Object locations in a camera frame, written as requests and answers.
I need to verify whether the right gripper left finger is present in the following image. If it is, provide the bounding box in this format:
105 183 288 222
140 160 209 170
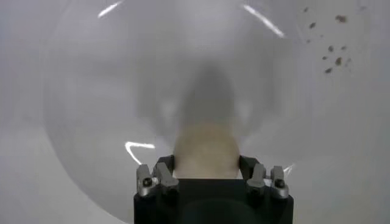
136 155 180 198

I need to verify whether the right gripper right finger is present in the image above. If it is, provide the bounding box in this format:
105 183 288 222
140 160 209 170
239 155 290 200

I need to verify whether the white steamed baozi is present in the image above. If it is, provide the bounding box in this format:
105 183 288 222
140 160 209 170
172 121 241 180

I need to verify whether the white round plate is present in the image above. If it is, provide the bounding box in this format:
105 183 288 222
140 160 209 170
42 0 301 224

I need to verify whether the dark crumbs scatter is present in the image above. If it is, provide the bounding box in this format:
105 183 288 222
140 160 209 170
300 4 366 75

